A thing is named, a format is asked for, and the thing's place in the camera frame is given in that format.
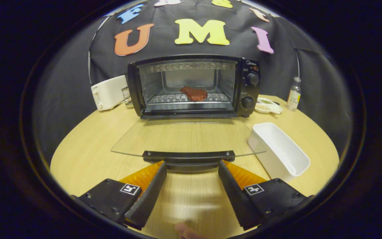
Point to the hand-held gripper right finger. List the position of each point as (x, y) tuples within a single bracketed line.
[(235, 196)]

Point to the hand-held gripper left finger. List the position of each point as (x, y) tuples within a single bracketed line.
[(149, 199)]

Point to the black toaster oven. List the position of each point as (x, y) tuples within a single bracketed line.
[(250, 89)]

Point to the red-brown cooked meat piece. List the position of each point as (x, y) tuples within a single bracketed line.
[(194, 94)]

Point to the white bread toaster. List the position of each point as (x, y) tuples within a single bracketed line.
[(109, 93)]

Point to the white rectangular tray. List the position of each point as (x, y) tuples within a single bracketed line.
[(277, 146)]

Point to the white divided plate with beans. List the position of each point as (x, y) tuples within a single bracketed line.
[(267, 108)]

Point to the small clear glass container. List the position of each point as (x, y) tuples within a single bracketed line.
[(126, 96)]

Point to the clear glass bottle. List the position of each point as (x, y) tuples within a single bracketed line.
[(293, 96)]

